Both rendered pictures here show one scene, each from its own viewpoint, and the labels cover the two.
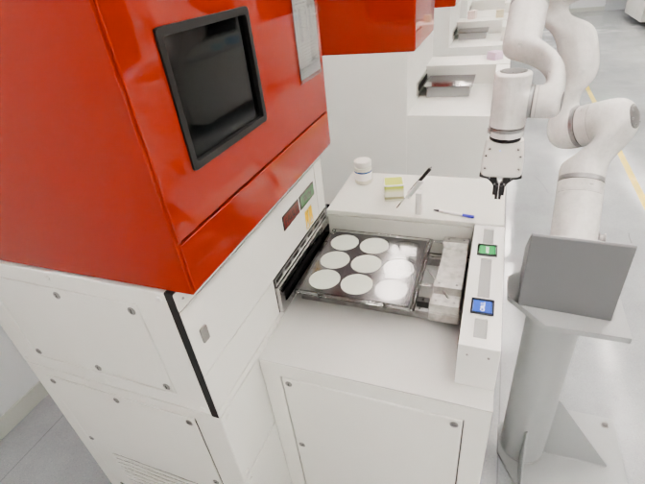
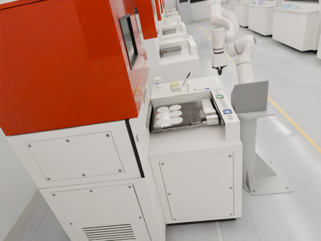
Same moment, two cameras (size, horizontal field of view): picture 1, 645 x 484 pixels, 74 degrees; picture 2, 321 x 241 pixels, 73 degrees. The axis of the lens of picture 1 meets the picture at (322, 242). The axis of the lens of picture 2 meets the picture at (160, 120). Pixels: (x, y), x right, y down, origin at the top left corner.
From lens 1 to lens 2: 0.55 m
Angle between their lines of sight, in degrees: 15
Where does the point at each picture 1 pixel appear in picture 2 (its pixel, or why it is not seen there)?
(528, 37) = (219, 16)
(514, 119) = (221, 44)
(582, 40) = (232, 17)
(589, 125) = (241, 45)
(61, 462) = not seen: outside the picture
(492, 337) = (235, 118)
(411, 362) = (208, 139)
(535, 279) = (239, 102)
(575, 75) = not seen: hidden behind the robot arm
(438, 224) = (197, 93)
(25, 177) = (63, 84)
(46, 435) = not seen: outside the picture
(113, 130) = (111, 54)
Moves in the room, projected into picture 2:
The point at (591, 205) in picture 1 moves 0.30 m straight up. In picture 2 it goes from (250, 71) to (251, 30)
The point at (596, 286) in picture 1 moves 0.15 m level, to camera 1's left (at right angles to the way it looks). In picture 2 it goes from (259, 98) to (243, 104)
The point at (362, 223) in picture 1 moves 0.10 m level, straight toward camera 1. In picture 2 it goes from (166, 101) to (170, 105)
